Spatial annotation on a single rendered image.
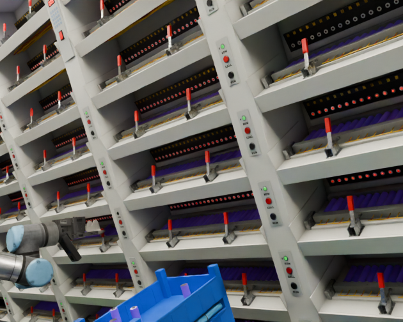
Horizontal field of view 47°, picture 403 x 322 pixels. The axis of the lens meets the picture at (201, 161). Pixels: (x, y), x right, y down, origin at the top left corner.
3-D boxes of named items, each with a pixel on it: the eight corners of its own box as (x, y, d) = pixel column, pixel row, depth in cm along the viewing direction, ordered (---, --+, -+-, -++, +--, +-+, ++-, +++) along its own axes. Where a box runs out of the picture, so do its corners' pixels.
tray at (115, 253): (129, 262, 178) (116, 241, 176) (56, 264, 222) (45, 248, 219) (162, 230, 192) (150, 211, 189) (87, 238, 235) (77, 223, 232)
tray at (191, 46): (213, 52, 126) (189, 5, 122) (96, 109, 169) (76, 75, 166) (251, 29, 139) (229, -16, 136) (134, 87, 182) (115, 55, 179)
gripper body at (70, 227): (87, 216, 183) (57, 219, 175) (89, 237, 182) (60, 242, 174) (77, 218, 188) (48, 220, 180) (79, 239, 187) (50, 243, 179)
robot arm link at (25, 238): (5, 254, 168) (2, 227, 169) (38, 249, 176) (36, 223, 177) (15, 254, 161) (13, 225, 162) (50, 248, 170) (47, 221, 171)
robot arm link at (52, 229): (49, 246, 170) (38, 247, 177) (62, 245, 173) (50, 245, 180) (47, 222, 171) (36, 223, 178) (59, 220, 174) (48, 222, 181)
